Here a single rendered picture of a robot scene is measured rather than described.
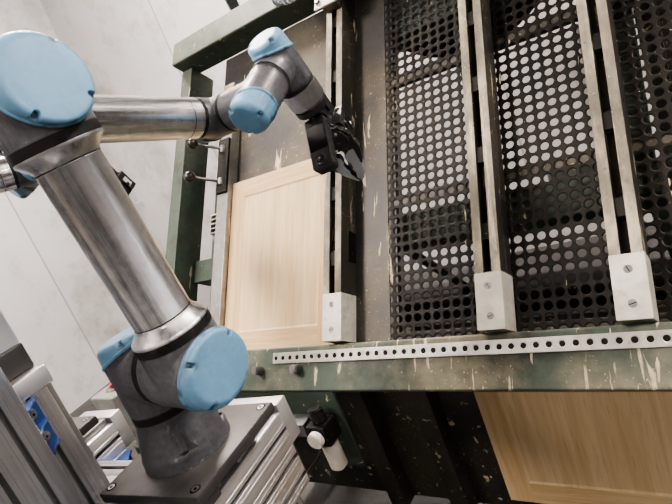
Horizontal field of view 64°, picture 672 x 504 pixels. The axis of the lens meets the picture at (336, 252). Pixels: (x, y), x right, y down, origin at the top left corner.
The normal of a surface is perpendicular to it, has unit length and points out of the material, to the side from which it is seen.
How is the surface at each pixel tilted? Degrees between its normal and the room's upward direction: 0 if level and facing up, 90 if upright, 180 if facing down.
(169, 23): 90
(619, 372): 53
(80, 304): 90
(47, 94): 83
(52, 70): 83
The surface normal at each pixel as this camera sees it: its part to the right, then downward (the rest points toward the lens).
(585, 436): -0.48, 0.41
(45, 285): 0.85, -0.20
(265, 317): -0.60, -0.22
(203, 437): 0.58, -0.36
